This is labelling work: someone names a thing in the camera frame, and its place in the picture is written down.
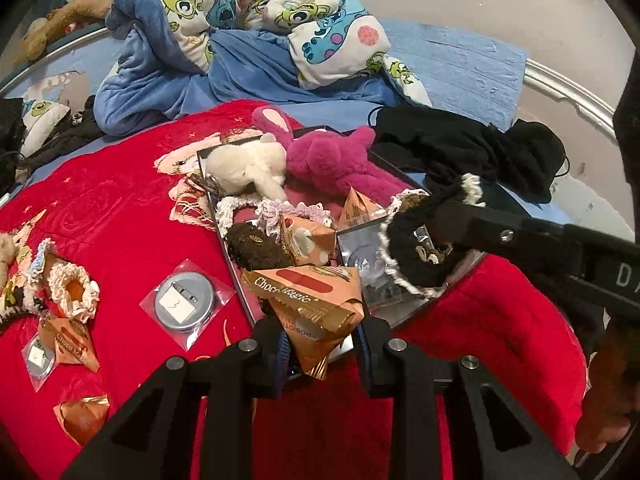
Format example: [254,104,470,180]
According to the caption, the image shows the black garment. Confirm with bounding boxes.
[370,106,568,204]

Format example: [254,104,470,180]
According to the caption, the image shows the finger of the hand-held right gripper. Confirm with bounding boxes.
[432,199,587,275]

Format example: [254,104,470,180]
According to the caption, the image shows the small monster print pillow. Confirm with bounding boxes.
[20,99,72,157]

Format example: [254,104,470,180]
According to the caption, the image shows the black clothing with strap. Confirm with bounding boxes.
[20,95,103,173]

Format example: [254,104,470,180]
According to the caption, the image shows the clear bag with dark item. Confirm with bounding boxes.
[336,224,437,307]

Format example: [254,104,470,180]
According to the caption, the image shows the black shallow box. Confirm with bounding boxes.
[196,124,490,366]

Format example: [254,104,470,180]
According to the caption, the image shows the brown teddy bear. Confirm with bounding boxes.
[21,0,123,62]

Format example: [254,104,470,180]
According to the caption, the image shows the black puffer jacket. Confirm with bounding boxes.
[0,96,27,196]

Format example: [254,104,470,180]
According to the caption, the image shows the pink lace scrunchie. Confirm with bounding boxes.
[256,198,334,235]

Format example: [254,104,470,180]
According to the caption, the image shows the blue monster print quilt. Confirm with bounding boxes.
[94,0,435,137]

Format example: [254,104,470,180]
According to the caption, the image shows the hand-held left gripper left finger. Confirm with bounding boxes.
[61,319,293,480]

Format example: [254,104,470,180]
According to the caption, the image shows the tan plush toy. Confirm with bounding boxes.
[0,232,19,287]

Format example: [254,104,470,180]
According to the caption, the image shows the red printed blanket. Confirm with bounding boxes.
[0,99,588,480]

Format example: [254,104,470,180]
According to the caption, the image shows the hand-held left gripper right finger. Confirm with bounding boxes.
[355,319,585,480]

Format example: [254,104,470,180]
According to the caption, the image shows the black scrunchie white lace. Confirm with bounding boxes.
[379,173,487,299]

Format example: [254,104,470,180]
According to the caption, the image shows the small badge in clear bag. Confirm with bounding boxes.
[23,334,57,393]

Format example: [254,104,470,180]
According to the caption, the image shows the large badge in clear bag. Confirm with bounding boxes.
[139,258,237,349]

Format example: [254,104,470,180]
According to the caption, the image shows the pink plush bear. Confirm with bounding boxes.
[251,105,417,207]

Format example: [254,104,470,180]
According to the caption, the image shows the cream plush toy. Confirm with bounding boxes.
[204,132,290,202]

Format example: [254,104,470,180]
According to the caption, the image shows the blue curved headboard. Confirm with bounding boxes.
[0,25,121,126]

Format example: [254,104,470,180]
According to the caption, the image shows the person's right hand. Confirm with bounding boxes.
[574,317,640,456]

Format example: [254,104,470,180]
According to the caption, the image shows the blue lace scrunchie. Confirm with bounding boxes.
[26,238,57,287]

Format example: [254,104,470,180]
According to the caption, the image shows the brown fuzzy scrunchie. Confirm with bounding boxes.
[226,221,295,272]

